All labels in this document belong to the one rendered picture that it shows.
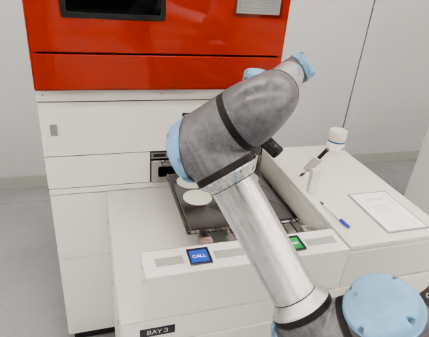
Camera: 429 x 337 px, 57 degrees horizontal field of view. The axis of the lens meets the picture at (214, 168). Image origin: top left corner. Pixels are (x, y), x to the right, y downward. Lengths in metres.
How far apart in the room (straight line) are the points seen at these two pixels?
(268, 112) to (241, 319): 0.67
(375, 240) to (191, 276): 0.53
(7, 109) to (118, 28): 1.84
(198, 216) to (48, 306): 1.22
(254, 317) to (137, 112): 0.77
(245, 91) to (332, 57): 2.77
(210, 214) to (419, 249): 0.63
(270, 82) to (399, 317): 0.42
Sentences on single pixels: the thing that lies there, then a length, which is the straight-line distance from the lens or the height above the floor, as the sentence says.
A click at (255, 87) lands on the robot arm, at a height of 1.44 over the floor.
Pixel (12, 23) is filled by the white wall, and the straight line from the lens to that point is 2.86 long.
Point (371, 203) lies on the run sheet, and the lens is 1.37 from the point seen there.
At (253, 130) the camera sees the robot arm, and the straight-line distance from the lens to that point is 0.65.
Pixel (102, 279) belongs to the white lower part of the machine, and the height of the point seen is 0.39.
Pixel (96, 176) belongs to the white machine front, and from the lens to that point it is 1.50.
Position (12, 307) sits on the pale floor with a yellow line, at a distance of 2.33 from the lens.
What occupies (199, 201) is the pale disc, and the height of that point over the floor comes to 0.90.
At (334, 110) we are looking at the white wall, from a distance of 3.60.
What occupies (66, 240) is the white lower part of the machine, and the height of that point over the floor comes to 0.61.
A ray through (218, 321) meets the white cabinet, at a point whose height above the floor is 0.77.
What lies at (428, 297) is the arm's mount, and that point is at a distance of 0.95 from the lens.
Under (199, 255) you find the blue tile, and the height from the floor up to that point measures 0.96.
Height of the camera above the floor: 1.62
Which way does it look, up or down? 28 degrees down
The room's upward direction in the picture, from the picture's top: 5 degrees clockwise
